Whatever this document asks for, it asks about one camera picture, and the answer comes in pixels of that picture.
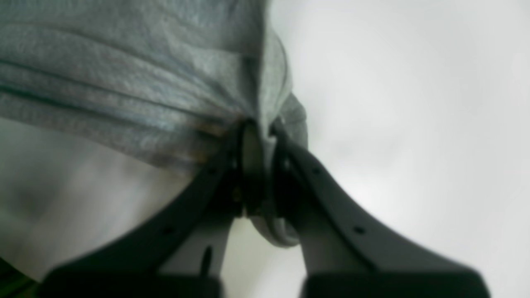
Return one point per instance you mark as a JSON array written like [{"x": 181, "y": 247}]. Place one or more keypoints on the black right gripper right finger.
[{"x": 347, "y": 252}]

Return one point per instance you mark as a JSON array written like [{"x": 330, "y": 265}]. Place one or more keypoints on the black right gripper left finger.
[{"x": 177, "y": 253}]

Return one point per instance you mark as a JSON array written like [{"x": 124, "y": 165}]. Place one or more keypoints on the grey T-shirt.
[{"x": 159, "y": 80}]

